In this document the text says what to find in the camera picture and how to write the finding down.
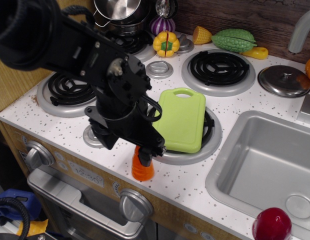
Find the yellow toy bell pepper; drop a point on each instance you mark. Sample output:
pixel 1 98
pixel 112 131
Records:
pixel 166 44

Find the green toy bitter gourd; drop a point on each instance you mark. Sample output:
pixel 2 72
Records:
pixel 234 40

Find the orange toy carrot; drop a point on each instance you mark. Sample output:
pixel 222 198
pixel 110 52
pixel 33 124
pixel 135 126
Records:
pixel 138 171

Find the front right black burner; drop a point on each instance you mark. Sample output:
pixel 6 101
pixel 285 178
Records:
pixel 211 139

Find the yellow cloth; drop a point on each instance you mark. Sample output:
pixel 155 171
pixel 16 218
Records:
pixel 37 227

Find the yellow toy banana piece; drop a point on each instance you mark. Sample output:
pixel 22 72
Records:
pixel 259 53

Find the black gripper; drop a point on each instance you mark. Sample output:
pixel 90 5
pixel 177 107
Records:
pixel 135 126

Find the green plastic cutting board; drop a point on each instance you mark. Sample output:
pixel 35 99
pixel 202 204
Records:
pixel 182 119

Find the silver stove top knob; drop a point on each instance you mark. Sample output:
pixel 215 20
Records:
pixel 159 69

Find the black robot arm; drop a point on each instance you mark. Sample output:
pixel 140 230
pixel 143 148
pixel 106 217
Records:
pixel 38 34

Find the silver oven door handle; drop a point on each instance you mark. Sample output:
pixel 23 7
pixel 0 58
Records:
pixel 83 213

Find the stainless steel pot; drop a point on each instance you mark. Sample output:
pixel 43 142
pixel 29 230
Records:
pixel 122 17

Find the red toy apple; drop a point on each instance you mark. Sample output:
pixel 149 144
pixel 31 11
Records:
pixel 272 224

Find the silver back stove knob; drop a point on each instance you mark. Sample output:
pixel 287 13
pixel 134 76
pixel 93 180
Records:
pixel 185 45

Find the blue object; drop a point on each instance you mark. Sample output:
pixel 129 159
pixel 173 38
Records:
pixel 16 204

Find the back right black burner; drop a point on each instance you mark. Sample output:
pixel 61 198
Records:
pixel 218 73

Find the silver pot lid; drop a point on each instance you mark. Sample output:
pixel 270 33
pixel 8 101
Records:
pixel 284 81

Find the silver toy sink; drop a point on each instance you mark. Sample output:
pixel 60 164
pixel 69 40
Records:
pixel 264 163

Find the yellow toy corn piece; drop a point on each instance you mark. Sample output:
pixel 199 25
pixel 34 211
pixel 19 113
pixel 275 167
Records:
pixel 201 36

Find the right silver oven dial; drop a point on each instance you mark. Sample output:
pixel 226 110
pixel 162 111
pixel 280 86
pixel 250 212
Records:
pixel 133 206

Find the left silver oven dial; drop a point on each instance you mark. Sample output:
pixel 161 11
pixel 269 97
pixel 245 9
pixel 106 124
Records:
pixel 38 155

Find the silver faucet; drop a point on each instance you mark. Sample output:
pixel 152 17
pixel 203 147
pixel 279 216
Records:
pixel 299 34

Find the silver oven dial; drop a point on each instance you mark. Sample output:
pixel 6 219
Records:
pixel 38 155
pixel 133 206

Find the purple toy onion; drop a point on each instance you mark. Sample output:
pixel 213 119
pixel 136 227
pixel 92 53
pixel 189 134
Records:
pixel 159 24

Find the black burner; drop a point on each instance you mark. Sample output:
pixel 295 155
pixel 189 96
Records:
pixel 218 73
pixel 63 96
pixel 140 45
pixel 211 139

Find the back left black burner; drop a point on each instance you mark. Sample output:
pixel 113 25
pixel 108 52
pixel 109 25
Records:
pixel 140 45

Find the front left black burner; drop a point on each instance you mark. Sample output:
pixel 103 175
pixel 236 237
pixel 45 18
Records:
pixel 63 96

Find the silver spoon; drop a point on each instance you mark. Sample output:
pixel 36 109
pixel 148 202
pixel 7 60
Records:
pixel 162 8

